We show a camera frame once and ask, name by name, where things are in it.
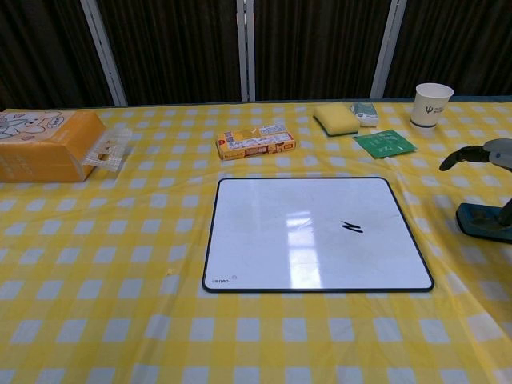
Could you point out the yellow white checkered tablecloth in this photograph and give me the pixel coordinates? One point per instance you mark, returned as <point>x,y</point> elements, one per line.
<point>120,280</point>

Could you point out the yellow sponge with green base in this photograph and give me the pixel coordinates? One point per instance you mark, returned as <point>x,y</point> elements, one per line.
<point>335,118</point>

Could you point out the white paper cup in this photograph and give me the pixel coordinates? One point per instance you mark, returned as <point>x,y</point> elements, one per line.
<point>430,106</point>

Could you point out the green flat sachet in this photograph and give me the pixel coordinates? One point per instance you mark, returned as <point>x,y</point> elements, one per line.
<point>384,144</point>

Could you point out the small white green packet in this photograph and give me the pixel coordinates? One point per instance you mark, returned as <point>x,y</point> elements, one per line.
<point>365,113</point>

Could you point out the white whiteboard with dark frame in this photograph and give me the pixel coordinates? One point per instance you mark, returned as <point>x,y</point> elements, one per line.
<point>316,236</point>

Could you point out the white partition post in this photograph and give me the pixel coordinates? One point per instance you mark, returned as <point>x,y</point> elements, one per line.
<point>106,52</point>
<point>246,50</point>
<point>386,50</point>

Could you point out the dark teal board eraser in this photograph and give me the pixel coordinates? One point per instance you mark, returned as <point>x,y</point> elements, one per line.
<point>476,222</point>

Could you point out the orange cartoon tissue pack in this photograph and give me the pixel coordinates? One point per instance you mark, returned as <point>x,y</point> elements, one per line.
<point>44,148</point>

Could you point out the small yellow cardboard box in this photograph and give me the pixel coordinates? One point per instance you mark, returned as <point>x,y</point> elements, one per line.
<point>256,142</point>

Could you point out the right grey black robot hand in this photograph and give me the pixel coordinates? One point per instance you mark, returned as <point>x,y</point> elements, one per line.
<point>472,154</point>

